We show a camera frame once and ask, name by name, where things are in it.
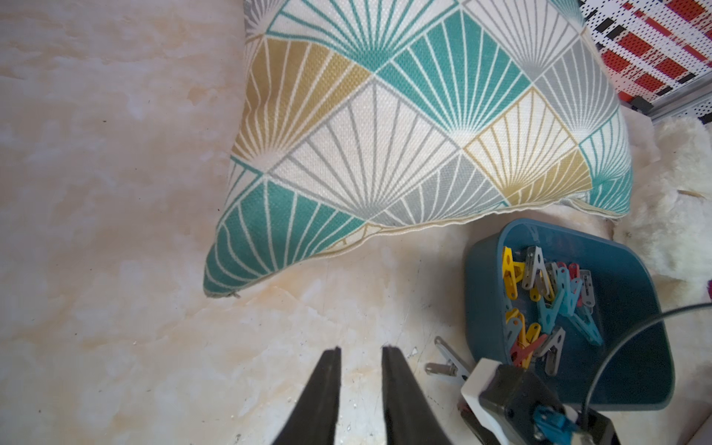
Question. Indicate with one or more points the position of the teal plastic storage box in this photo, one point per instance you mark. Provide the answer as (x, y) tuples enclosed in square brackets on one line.
[(641, 376)]

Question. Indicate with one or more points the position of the teal yellow patterned pillow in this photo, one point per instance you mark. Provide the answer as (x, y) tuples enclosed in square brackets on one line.
[(367, 118)]

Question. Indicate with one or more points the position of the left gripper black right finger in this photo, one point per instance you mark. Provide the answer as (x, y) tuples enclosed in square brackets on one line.
[(408, 417)]

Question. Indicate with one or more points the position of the red clothespin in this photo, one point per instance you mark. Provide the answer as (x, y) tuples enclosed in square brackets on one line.
[(521, 356)]

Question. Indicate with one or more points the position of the white plush teddy bear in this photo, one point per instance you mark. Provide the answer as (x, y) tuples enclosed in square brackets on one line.
[(669, 223)]

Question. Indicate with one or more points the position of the yellow clothespin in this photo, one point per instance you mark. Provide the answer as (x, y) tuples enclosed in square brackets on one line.
[(516, 331), (512, 273)]

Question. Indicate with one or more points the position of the grey clothespin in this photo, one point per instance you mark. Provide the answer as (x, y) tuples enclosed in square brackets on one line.
[(535, 273), (455, 369), (551, 350), (587, 294)]

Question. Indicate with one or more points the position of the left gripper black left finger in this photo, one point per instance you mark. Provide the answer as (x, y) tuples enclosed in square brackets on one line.
[(315, 415)]

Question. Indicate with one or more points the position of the teal clothespin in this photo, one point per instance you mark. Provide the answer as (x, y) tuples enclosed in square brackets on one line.
[(548, 313), (585, 324), (568, 292)]

